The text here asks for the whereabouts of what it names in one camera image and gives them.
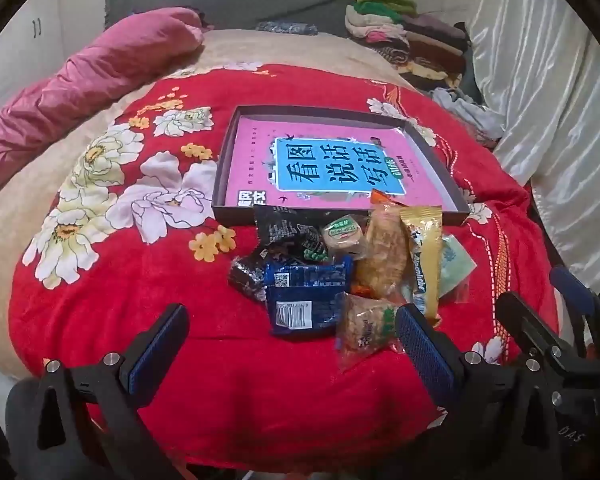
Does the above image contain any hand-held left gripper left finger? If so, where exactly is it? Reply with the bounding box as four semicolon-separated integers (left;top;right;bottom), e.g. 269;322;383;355
32;303;191;480

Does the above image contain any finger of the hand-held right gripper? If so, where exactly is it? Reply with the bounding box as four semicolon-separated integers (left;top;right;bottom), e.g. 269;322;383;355
496;291;600;386
549;266;600;346

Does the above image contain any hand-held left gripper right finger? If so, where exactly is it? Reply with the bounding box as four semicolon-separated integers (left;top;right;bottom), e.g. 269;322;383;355
394;304;581;480

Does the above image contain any clear peanut brittle packet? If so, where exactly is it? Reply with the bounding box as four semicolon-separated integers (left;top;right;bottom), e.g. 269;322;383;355
336;292;406;371

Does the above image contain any light green snack packet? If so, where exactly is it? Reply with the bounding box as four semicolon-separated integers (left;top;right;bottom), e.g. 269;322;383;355
439;234;478;303

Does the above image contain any yellow candy bar packet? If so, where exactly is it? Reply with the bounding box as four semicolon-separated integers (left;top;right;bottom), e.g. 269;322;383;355
399;205;445;323

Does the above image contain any orange crispy snack packet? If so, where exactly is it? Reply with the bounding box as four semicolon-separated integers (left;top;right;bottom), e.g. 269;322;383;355
352;189;413;301

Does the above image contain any small brown chocolate packet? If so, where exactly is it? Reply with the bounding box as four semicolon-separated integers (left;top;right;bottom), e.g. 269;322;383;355
228;255;270;303

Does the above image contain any blue snack packet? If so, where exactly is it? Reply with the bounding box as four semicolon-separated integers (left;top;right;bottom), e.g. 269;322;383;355
265;255;355;338

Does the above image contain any round green label pastry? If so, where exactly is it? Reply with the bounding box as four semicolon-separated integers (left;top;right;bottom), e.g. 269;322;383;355
321;214;370;261

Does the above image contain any dark shallow cardboard box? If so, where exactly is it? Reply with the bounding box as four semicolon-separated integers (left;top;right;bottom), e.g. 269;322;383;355
211;105;473;228

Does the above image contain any black snack packet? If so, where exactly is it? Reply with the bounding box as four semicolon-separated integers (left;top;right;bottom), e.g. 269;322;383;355
254;205;331;266

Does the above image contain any red floral blanket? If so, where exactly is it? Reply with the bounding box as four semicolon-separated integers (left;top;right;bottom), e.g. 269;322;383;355
7;62;561;471

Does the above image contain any white satin curtain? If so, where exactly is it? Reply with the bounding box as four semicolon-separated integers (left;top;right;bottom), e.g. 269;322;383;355
467;0;600;311

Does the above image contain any grey white crumpled cloth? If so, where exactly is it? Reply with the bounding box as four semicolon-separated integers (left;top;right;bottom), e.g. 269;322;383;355
430;87;506;147

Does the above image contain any pink book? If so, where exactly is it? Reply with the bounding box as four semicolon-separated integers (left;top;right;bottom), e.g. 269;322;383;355
224;115;456;213

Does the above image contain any pink quilt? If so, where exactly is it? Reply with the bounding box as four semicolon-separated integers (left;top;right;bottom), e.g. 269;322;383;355
0;6;206;201

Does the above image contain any stack of folded clothes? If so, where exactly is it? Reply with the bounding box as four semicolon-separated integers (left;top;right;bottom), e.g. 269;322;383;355
345;0;473;93

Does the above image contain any white wardrobe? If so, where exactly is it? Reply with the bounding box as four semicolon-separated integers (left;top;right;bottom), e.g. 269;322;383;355
0;0;106;126

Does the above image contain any beige blanket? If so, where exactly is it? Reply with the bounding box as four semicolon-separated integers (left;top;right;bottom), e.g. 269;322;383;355
0;27;421;381

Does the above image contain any dark patterned cloth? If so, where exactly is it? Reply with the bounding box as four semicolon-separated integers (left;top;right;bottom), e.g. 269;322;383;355
255;20;321;37

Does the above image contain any grey headboard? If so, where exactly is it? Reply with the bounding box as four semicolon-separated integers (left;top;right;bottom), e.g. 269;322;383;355
104;0;366;36

